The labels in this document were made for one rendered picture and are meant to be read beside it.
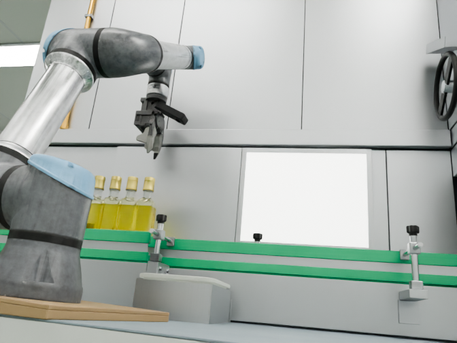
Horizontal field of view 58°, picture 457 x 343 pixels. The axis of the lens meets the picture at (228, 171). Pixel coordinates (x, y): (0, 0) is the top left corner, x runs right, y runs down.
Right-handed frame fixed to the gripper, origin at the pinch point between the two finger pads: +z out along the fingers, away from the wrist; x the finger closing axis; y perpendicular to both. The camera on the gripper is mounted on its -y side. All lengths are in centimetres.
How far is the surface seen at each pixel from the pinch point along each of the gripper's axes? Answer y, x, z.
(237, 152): -25.4, -12.3, -5.1
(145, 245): -7.8, 13.4, 32.4
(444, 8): -95, -10, -59
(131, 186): 5.0, 1.8, 12.3
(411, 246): -75, 15, 29
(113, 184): 11.0, 2.0, 12.0
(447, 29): -95, -10, -50
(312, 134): -51, -14, -13
